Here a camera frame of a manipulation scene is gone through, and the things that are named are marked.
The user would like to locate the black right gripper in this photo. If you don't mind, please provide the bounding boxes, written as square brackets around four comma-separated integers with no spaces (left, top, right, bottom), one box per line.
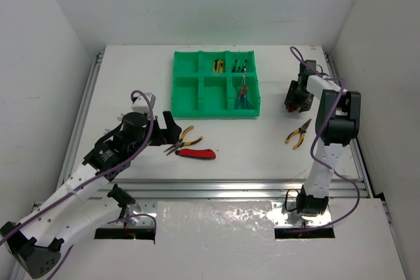
[285,81,314,112]

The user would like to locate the red black box cutter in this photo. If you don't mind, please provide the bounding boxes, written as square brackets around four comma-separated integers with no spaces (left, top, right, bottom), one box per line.
[287,104,298,113]

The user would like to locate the red black utility knife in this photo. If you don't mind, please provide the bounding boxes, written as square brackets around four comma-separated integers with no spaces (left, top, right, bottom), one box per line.
[175,149,217,160]

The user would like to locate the blue red handle screwdriver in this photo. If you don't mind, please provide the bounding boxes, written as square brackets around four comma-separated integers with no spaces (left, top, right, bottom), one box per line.
[234,87,246,110]

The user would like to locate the yellow black utility knife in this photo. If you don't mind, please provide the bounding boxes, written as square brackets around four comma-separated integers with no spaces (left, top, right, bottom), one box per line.
[213,60,219,73]

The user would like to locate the small yellow black cutter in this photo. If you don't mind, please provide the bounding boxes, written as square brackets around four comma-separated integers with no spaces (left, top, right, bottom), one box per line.
[218,60,224,73]

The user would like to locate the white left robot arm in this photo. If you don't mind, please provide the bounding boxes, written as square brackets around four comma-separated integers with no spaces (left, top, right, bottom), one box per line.
[1,111,181,279]

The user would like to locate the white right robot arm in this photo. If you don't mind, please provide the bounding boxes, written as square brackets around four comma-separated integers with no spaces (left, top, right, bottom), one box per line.
[284,60,362,216]

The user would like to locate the green six-compartment bin tray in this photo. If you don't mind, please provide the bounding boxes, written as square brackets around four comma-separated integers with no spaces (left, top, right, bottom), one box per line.
[171,50,261,119]

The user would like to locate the yellow handle needle-nose pliers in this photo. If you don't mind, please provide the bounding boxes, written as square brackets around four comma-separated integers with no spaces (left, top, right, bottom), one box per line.
[165,125,203,155]

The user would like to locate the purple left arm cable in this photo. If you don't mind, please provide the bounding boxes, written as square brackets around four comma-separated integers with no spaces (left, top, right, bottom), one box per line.
[0,89,158,280]

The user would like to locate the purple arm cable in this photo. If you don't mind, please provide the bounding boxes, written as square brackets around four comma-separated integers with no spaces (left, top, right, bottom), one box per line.
[289,46,361,230]
[0,89,158,280]

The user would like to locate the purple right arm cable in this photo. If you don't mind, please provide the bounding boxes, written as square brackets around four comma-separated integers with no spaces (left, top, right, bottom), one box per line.
[289,46,361,230]

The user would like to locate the aluminium front rail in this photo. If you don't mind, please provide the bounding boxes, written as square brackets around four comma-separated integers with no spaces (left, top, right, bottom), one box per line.
[88,178,371,239]

